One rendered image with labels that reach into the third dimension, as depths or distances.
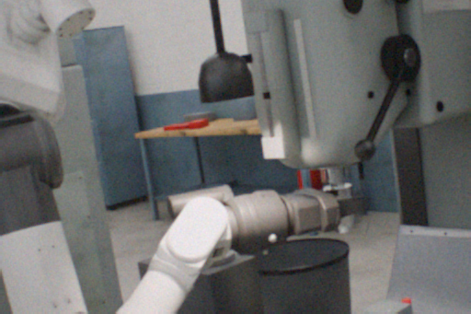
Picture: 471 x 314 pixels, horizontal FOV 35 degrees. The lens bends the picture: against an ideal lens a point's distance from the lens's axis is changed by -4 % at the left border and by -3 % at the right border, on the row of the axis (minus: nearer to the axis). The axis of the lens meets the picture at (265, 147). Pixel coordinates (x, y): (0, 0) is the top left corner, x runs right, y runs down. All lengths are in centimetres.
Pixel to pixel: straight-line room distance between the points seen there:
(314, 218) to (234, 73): 28
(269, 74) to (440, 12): 32
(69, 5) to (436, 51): 57
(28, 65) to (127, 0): 770
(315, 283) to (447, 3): 199
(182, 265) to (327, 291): 211
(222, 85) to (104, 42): 753
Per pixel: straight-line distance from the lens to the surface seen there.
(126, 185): 856
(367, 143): 104
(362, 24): 111
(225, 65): 97
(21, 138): 98
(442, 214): 155
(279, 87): 108
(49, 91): 108
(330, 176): 117
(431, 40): 121
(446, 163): 152
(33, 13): 110
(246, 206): 111
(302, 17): 108
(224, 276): 137
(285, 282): 307
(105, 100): 842
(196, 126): 693
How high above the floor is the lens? 149
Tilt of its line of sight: 7 degrees down
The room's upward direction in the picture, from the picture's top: 8 degrees counter-clockwise
